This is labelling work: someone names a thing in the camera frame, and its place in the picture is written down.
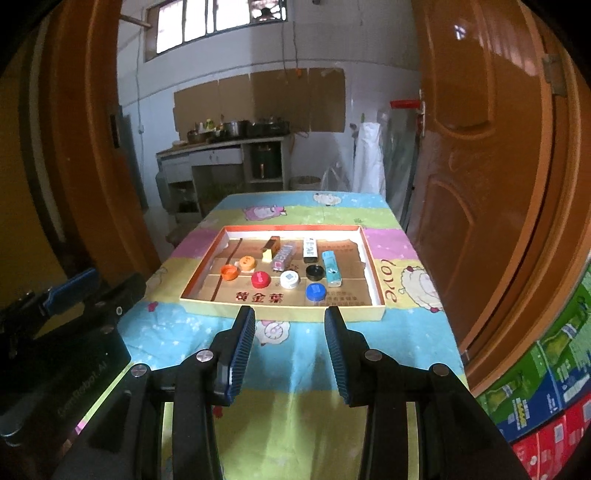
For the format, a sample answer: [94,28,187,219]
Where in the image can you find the small green carton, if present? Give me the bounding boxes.
[475,344,567,425]

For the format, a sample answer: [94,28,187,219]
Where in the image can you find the red carton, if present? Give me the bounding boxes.
[510,401,591,480]

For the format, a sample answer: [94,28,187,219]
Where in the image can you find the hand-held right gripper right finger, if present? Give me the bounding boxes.
[323,305,532,480]

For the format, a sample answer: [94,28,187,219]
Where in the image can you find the white rolled sheet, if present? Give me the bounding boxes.
[353,121,387,197]

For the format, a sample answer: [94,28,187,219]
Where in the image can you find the dark wooden door post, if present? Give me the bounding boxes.
[39,0,162,288]

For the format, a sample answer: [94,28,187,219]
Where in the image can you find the metal door hinge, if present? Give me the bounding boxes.
[541,53,567,97]

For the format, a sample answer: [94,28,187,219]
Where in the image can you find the brown wooden door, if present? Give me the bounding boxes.
[406,0,555,343]

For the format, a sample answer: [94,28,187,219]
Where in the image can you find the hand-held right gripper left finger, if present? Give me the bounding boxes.
[51,305,257,480]

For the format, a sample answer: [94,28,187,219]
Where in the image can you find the window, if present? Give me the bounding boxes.
[145,0,288,62]

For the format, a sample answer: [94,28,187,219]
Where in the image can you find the clear plastic box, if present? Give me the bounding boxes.
[272,244,296,272]

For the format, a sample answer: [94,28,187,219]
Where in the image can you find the blue carton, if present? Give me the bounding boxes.
[496,394,591,445]

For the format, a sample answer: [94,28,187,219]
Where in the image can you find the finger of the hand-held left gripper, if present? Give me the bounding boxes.
[0,267,99,342]
[45,272,148,339]

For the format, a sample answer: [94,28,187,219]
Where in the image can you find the cardboard wall panels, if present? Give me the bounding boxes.
[173,67,347,135]

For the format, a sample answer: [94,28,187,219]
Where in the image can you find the wooden door frame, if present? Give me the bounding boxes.
[462,0,591,394]

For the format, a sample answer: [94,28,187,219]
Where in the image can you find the kitchen counter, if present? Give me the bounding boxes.
[156,133,293,217]

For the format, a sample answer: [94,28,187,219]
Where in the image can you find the clear plastic bag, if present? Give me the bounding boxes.
[323,161,354,193]

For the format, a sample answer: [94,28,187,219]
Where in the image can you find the hanging cable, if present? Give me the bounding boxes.
[290,18,302,136]

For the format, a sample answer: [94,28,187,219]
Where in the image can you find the shallow cardboard box tray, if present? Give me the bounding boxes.
[179,224,386,321]

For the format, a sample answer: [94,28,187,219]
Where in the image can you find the metal door handle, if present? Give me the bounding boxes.
[417,90,430,137]

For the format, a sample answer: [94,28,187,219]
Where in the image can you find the black stove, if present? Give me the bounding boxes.
[247,117,292,137]

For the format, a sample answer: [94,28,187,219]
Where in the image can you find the teal small box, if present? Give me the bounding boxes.
[322,251,344,287]

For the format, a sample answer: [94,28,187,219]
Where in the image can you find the clear plastic sheeting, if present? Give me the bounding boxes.
[376,108,419,219]

